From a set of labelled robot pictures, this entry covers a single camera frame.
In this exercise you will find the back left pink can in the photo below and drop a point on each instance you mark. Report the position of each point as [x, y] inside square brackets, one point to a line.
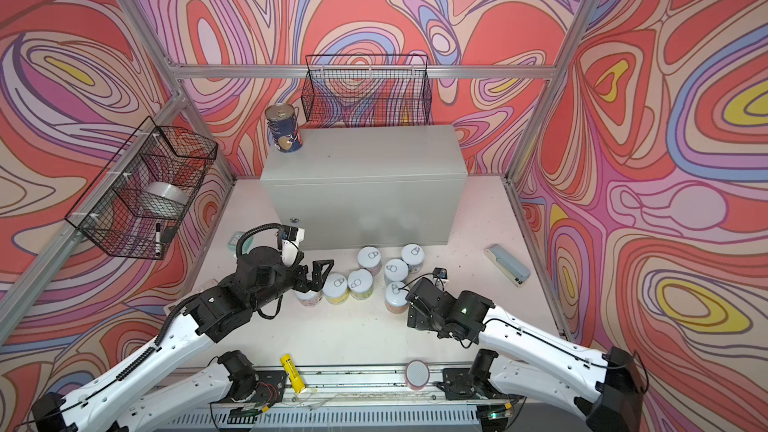
[370, 258]

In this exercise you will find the dark blue tin can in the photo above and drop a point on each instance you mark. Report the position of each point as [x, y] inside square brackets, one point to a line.
[283, 130]

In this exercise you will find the back black wire basket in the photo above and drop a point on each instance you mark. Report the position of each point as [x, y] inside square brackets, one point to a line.
[367, 90]

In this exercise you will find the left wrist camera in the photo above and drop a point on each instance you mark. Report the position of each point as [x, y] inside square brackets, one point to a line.
[292, 235]

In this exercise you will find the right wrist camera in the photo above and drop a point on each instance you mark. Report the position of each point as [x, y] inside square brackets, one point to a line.
[440, 273]

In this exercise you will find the grey metal cabinet box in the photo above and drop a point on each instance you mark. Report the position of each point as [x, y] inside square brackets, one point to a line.
[380, 186]

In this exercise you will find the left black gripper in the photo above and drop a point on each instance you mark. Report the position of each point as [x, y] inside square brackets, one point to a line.
[303, 284]

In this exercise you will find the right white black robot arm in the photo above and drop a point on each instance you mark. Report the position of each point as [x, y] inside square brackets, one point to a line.
[516, 360]

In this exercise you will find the pink tape roll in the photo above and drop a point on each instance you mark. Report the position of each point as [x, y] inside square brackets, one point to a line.
[417, 375]

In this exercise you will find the yellow label can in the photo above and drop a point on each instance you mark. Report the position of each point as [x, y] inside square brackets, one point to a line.
[335, 289]

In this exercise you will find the silver tape roll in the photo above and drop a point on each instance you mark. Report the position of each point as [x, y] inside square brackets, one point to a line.
[163, 200]

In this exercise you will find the black wire basket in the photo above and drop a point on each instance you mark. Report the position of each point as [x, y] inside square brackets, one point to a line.
[113, 219]
[367, 90]

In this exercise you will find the yellow glue tube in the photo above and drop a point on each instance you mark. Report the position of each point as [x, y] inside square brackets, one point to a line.
[297, 383]

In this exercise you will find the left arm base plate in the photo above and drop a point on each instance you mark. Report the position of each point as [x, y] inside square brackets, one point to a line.
[261, 387]

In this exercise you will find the black marker pen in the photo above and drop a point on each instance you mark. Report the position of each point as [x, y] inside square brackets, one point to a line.
[158, 243]

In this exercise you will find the green label can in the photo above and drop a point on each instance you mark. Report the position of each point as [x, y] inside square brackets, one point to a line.
[360, 284]

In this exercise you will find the white lid can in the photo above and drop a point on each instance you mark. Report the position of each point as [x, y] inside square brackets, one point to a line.
[413, 256]
[395, 270]

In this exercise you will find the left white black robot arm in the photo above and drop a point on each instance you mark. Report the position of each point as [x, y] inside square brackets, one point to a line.
[125, 398]

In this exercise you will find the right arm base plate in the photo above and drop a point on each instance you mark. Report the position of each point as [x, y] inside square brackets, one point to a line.
[468, 383]

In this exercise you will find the pink label can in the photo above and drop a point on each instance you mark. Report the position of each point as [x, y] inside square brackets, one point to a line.
[310, 298]

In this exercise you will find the grey stapler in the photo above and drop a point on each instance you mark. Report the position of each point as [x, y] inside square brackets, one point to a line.
[508, 264]

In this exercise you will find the left black wire basket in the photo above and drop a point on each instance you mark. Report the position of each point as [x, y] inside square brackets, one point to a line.
[113, 219]

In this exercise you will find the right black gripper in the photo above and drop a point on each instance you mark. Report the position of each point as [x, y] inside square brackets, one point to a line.
[421, 322]

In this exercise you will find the center white lid can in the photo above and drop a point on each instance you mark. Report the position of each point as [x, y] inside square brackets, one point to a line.
[395, 270]

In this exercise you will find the back right white lid can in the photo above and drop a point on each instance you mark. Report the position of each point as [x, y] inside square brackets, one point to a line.
[413, 256]

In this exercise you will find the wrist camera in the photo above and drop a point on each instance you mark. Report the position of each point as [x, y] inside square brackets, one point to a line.
[440, 273]
[292, 235]

